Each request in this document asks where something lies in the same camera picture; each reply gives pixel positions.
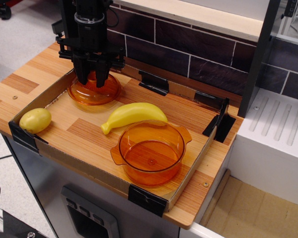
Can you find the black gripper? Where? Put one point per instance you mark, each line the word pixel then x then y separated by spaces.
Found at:
pixel 88 48

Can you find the orange transparent pot lid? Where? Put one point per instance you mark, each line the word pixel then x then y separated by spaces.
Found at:
pixel 91 95

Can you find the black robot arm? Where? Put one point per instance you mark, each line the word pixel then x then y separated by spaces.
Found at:
pixel 91 7

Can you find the orange transparent pot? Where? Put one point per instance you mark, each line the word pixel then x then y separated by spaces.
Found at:
pixel 151 151

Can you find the yellow plastic banana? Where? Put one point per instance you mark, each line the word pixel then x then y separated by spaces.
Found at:
pixel 132 113

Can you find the yellow plastic potato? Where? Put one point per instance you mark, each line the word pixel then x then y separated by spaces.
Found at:
pixel 35 120

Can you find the black caster wheel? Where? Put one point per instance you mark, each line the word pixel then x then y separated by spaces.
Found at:
pixel 5 12

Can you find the cardboard fence with black tape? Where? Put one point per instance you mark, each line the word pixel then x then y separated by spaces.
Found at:
pixel 74 138

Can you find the grey oven control panel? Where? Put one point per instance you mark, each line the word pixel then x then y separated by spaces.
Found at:
pixel 88 219

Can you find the light wooden shelf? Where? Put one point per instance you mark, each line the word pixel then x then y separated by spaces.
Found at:
pixel 200 16

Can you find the white toy sink drainboard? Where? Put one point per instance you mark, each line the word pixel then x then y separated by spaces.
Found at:
pixel 265 150

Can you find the dark grey vertical post right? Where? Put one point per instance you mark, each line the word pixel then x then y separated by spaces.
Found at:
pixel 252 84

